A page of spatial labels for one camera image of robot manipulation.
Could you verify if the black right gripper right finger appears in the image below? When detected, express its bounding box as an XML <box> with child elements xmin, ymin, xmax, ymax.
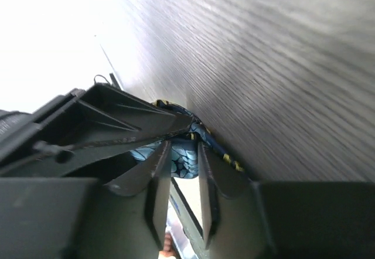
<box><xmin>198</xmin><ymin>145</ymin><xmax>374</xmax><ymax>258</ymax></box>

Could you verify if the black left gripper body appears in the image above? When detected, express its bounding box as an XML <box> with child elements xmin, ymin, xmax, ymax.
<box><xmin>1</xmin><ymin>89</ymin><xmax>88</xmax><ymax>177</ymax></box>

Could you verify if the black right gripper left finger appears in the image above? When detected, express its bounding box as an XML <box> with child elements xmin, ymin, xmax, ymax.
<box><xmin>1</xmin><ymin>142</ymin><xmax>171</xmax><ymax>258</ymax></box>

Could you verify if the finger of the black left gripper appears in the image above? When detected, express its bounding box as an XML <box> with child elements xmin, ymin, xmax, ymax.
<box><xmin>35</xmin><ymin>84</ymin><xmax>192</xmax><ymax>151</ymax></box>

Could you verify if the blue snail pattern tie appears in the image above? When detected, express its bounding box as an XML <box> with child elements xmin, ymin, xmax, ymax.
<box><xmin>130</xmin><ymin>99</ymin><xmax>246</xmax><ymax>180</ymax></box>

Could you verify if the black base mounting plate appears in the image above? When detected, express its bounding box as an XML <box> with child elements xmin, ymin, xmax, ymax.
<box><xmin>166</xmin><ymin>178</ymin><xmax>209</xmax><ymax>258</ymax></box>

